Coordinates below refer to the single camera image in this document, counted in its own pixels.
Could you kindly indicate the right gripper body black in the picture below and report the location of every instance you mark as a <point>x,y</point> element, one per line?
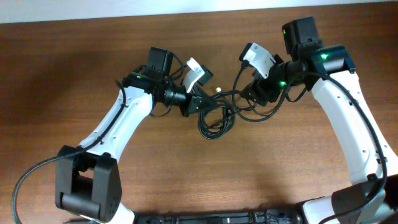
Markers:
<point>271,87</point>

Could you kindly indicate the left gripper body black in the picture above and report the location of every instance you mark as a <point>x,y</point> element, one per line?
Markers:
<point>191,99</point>

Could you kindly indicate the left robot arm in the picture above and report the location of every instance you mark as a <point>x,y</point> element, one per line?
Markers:
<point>88,183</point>

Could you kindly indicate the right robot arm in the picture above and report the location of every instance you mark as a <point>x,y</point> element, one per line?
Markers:
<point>330,75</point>

